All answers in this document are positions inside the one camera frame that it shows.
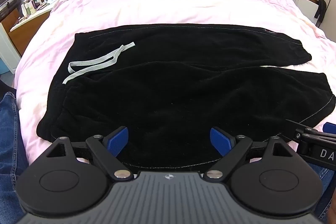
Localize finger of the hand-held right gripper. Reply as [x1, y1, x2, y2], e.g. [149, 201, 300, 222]
[285, 119, 336, 141]

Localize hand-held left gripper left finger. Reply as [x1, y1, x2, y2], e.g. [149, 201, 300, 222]
[48, 126, 132, 181]

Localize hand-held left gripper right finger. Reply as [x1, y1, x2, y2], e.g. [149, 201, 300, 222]
[206, 126, 291, 181]

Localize black pants with grey drawstring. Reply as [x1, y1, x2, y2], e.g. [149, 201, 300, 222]
[36, 22, 336, 169]

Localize person's right leg in jeans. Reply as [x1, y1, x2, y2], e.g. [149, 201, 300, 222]
[306, 162, 336, 218]

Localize person's leg in jeans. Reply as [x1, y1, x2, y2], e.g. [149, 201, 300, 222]
[0, 82, 30, 215]
[306, 162, 336, 218]

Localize person's left leg in jeans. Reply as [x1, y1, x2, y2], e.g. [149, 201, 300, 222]
[0, 82, 30, 215]

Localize black hanging garment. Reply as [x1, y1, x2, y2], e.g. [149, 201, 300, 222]
[306, 0, 327, 28]

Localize wooden nightstand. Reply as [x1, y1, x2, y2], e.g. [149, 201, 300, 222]
[7, 0, 57, 58]

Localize pink duvet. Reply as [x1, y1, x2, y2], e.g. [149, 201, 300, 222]
[14, 0, 336, 169]

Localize dark suitcase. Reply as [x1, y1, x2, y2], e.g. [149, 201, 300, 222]
[0, 0, 22, 22]

